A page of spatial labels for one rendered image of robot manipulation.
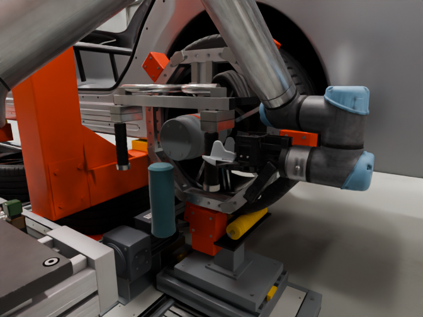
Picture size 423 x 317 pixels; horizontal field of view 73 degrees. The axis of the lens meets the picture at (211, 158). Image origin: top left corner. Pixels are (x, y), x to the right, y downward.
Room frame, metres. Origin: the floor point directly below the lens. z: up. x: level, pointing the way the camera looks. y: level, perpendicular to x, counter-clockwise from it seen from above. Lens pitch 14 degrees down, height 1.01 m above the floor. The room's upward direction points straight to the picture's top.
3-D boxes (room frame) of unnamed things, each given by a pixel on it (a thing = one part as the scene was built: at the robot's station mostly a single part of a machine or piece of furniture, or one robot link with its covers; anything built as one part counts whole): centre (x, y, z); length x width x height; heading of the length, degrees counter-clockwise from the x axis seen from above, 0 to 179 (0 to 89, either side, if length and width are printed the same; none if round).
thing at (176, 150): (0.93, 0.05, 0.85); 0.21 x 0.14 x 0.14; 147
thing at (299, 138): (0.82, -0.25, 0.85); 0.09 x 0.08 x 0.07; 57
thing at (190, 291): (1.15, -0.05, 0.13); 0.50 x 0.36 x 0.10; 57
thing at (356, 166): (0.53, -0.25, 0.85); 0.11 x 0.08 x 0.09; 57
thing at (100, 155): (1.35, 0.42, 0.69); 0.52 x 0.17 x 0.35; 147
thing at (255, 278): (1.13, -0.08, 0.32); 0.40 x 0.30 x 0.28; 57
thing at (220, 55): (0.99, 0.01, 0.85); 0.54 x 0.07 x 0.54; 57
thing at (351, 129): (0.55, -0.24, 0.95); 0.11 x 0.08 x 0.11; 39
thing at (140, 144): (1.50, 0.33, 0.71); 0.14 x 0.14 x 0.05; 57
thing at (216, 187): (0.70, 0.00, 0.83); 0.04 x 0.04 x 0.16
